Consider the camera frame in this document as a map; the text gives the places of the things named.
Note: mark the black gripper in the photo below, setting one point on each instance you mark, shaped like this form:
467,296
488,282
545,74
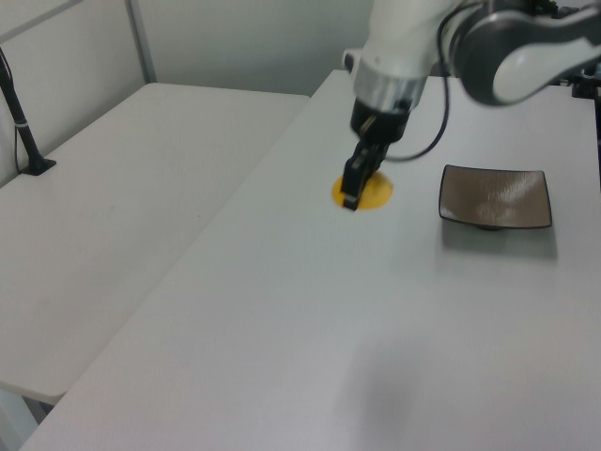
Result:
378,124

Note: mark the yellow potato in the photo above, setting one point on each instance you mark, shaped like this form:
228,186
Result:
378,192

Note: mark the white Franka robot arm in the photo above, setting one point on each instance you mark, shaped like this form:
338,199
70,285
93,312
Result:
493,47

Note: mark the dark equipment behind arm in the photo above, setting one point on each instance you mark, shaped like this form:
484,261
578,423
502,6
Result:
584,80

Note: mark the brown square ceramic plate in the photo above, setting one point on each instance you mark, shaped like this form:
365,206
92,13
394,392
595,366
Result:
493,195

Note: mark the black pole with base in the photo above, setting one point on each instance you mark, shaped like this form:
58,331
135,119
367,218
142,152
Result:
23,136

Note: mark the grey aluminium frame post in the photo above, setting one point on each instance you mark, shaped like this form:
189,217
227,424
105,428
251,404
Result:
142,42

